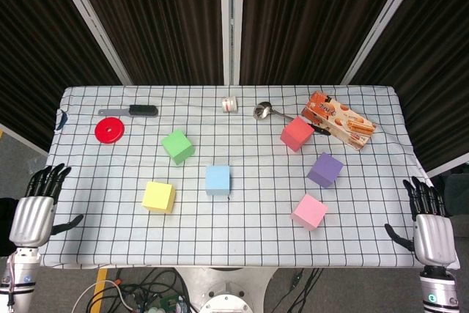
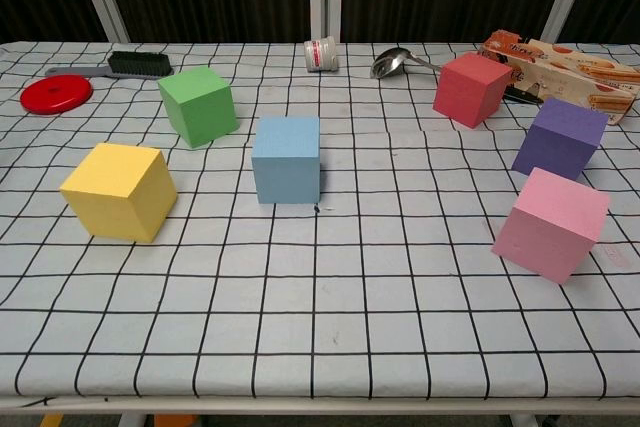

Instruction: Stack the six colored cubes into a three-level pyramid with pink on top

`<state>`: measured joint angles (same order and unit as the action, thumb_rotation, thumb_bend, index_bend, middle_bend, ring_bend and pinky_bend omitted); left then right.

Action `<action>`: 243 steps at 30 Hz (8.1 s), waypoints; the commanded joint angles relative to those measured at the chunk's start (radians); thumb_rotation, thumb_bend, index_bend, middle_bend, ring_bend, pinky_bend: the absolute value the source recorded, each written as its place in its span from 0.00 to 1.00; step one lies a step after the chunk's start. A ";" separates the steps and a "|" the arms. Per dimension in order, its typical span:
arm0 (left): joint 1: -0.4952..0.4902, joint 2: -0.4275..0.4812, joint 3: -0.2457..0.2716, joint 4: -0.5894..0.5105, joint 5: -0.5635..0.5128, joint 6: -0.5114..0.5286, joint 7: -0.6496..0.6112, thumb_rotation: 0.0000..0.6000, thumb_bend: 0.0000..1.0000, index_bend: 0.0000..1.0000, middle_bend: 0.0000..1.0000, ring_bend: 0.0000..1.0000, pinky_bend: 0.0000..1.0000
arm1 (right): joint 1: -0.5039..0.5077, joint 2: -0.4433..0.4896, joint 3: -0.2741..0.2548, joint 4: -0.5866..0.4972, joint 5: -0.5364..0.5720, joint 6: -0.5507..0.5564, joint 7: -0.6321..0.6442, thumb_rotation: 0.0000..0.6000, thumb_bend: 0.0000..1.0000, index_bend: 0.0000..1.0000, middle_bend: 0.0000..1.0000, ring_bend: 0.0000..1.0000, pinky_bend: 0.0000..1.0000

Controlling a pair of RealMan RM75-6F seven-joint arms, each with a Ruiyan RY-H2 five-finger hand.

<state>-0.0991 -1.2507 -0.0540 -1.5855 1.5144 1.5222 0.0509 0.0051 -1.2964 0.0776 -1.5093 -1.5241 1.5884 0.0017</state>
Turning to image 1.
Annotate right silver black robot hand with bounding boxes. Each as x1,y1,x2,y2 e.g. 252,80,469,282
384,176,458,267

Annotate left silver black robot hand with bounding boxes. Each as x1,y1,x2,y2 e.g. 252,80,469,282
7,163,85,249

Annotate yellow foam cube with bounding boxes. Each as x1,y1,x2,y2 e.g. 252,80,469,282
141,180,177,215

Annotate green foam cube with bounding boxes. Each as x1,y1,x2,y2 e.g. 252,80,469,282
160,129,196,166

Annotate red foam cube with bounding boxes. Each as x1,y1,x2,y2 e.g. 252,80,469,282
280,116,315,153

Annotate blue foam cube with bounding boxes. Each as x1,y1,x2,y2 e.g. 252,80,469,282
204,165,232,196

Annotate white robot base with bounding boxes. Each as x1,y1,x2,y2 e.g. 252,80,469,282
174,267,278,313

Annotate pink foam cube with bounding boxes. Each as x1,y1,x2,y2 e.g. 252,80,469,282
290,194,329,232

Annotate purple foam cube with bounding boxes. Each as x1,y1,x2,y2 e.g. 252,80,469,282
306,152,344,189

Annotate person leg black trousers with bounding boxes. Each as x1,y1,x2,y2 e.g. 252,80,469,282
0,197,19,257

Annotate blue table clip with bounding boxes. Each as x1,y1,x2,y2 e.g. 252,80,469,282
55,109,69,133

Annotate red plastic disc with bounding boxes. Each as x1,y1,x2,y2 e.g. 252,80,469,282
94,117,125,145

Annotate orange biscuit box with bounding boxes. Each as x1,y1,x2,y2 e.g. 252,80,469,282
300,90,377,152

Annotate floor power strip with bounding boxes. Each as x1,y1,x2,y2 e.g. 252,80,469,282
148,292,191,313

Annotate dark curtain panel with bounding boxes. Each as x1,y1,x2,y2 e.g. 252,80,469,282
350,0,469,173
240,0,410,86
69,0,225,86
0,0,124,152

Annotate white black checked tablecloth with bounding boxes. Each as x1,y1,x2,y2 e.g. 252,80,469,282
38,84,461,270

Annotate white frame rail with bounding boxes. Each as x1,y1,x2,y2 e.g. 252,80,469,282
0,124,48,156
426,161,469,178

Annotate white floor cable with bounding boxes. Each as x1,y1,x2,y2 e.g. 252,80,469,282
71,279,136,313

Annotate black floor cable tangle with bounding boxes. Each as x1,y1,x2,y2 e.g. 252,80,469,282
117,268,195,313

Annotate black cable green plug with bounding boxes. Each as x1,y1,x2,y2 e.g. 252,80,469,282
281,268,325,313

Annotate white frame post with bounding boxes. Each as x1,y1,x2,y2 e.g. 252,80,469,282
219,0,245,86
340,0,429,86
49,0,133,86

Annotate metal ladle black handle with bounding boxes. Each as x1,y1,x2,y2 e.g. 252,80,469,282
253,101,333,137

